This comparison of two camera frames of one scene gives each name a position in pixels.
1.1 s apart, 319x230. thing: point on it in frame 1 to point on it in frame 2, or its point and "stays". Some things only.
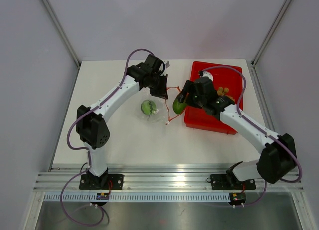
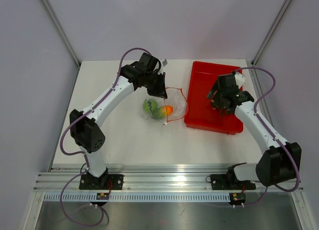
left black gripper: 162,92 stays
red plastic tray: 227,77 stays
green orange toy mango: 179,106 to 162,112
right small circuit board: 237,197 stays
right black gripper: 188,88 to 215,87
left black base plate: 107,182 stays
